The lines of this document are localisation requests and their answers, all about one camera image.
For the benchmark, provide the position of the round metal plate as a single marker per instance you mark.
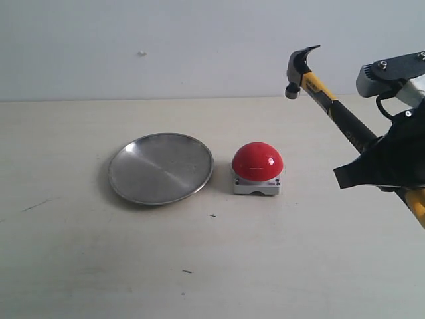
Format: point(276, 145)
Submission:
point(160, 169)

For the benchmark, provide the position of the black yellow claw hammer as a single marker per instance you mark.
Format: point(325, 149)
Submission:
point(301, 77)

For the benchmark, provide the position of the red dome push button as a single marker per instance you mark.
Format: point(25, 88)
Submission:
point(257, 167)

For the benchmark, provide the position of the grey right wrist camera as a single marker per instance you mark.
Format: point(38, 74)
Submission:
point(401, 77)

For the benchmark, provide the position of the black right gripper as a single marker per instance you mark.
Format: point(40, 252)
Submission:
point(393, 161)

